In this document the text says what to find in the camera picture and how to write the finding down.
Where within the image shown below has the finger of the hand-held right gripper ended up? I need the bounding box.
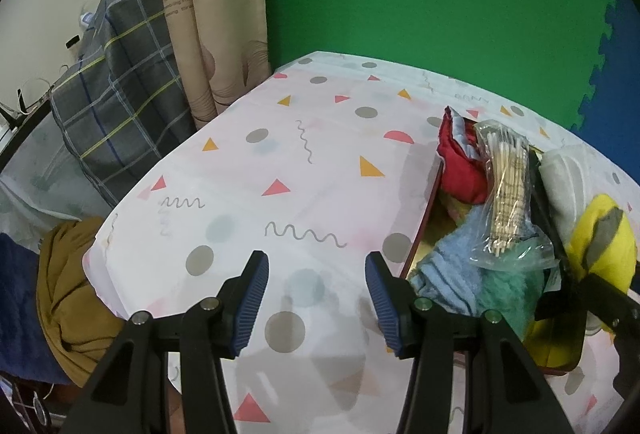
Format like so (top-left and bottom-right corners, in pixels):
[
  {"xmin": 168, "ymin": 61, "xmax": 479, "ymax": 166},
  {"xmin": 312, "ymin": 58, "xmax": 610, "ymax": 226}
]
[{"xmin": 580, "ymin": 274, "xmax": 640, "ymax": 332}]

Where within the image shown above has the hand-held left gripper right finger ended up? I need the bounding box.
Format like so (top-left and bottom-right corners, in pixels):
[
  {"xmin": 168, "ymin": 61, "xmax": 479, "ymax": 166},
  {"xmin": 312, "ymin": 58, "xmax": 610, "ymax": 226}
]
[{"xmin": 364, "ymin": 251, "xmax": 576, "ymax": 434}]

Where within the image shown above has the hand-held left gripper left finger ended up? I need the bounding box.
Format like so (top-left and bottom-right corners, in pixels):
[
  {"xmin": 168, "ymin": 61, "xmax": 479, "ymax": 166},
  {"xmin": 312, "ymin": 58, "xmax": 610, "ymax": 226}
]
[{"xmin": 65, "ymin": 250, "xmax": 271, "ymax": 434}]

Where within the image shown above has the red tin box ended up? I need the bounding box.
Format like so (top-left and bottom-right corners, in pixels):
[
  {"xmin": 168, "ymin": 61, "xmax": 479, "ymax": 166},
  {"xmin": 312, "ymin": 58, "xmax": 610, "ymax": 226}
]
[{"xmin": 397, "ymin": 114, "xmax": 588, "ymax": 377}]

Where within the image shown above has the yellow striped plush toy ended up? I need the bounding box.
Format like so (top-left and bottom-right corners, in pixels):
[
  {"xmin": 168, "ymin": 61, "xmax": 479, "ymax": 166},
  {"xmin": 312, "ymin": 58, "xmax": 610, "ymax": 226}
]
[{"xmin": 562, "ymin": 194, "xmax": 638, "ymax": 295}]

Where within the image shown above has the light blue towel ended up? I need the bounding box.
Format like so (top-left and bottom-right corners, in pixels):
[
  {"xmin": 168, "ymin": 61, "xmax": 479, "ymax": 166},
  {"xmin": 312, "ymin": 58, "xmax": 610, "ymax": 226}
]
[{"xmin": 410, "ymin": 204, "xmax": 501, "ymax": 315}]

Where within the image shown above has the teal fluffy scrunchie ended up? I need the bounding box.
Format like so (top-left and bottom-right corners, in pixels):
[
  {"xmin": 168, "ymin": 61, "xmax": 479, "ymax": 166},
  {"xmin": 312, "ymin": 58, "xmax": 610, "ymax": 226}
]
[{"xmin": 475, "ymin": 239, "xmax": 551, "ymax": 345}]

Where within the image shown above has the bag of wooden sticks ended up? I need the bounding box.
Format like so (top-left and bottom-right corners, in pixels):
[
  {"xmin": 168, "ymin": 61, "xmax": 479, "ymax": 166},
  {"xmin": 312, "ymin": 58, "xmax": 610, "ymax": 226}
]
[{"xmin": 470, "ymin": 119, "xmax": 556, "ymax": 272}]

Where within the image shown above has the red satin cloth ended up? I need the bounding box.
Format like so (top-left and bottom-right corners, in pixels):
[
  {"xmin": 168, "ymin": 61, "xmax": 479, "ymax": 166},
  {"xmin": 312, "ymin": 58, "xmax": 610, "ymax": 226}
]
[{"xmin": 436, "ymin": 106, "xmax": 493, "ymax": 205}]

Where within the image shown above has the pink patterned tablecloth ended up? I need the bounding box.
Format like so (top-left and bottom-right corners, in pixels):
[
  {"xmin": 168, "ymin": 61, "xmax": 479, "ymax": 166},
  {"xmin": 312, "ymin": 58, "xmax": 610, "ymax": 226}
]
[{"xmin": 82, "ymin": 50, "xmax": 640, "ymax": 434}]

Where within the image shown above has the mustard cloth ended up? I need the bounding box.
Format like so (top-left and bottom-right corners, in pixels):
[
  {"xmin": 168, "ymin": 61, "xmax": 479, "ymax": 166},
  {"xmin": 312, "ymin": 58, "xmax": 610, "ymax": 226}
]
[{"xmin": 36, "ymin": 216, "xmax": 126, "ymax": 387}]

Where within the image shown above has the blue foam mat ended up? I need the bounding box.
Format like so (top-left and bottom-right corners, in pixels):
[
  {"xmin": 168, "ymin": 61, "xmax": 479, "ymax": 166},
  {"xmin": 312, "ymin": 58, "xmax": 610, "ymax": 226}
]
[{"xmin": 570, "ymin": 0, "xmax": 640, "ymax": 175}]

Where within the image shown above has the dark blue cloth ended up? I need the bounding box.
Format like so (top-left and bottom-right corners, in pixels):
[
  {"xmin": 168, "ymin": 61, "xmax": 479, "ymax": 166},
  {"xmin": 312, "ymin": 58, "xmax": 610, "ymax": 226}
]
[{"xmin": 0, "ymin": 231, "xmax": 76, "ymax": 387}]

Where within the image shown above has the white sheer fabric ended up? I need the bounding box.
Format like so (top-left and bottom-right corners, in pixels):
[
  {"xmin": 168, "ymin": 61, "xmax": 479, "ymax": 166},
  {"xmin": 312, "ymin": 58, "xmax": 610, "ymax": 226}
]
[{"xmin": 0, "ymin": 114, "xmax": 116, "ymax": 255}]

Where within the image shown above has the beige printed curtain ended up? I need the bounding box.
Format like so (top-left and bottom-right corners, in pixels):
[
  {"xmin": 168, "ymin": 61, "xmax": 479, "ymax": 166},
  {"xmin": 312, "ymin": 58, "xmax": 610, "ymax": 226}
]
[{"xmin": 127, "ymin": 0, "xmax": 273, "ymax": 130}]

